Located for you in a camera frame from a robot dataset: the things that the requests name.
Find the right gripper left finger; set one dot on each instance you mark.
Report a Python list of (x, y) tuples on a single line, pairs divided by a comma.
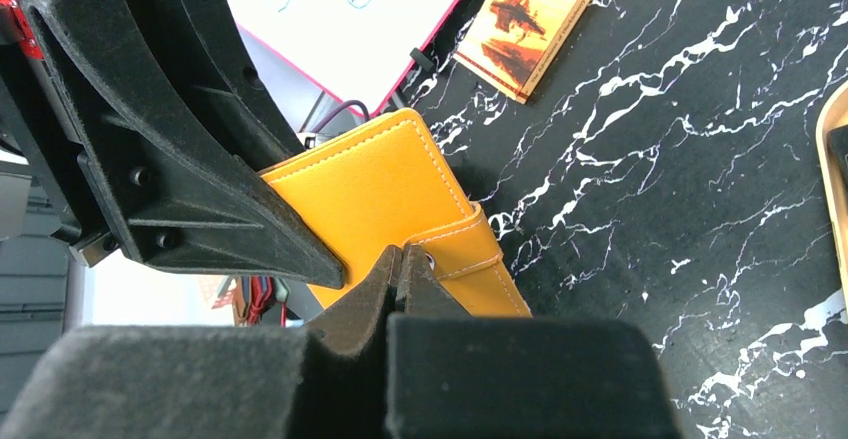
[(325, 379)]

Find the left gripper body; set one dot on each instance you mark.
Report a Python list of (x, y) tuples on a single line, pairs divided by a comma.
[(32, 112)]

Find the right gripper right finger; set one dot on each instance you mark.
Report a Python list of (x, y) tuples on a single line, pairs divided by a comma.
[(453, 375)]

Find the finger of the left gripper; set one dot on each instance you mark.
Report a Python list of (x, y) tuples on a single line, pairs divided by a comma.
[(176, 200), (196, 82)]

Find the orange leather card holder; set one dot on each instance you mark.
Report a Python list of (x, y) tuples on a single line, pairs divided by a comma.
[(387, 183)]

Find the pink framed whiteboard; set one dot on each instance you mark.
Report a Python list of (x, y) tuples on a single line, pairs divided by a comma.
[(352, 49)]

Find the orange paperback book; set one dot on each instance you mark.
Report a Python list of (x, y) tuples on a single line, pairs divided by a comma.
[(511, 43)]

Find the tan oval tray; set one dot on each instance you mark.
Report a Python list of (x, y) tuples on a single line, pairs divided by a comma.
[(832, 116)]

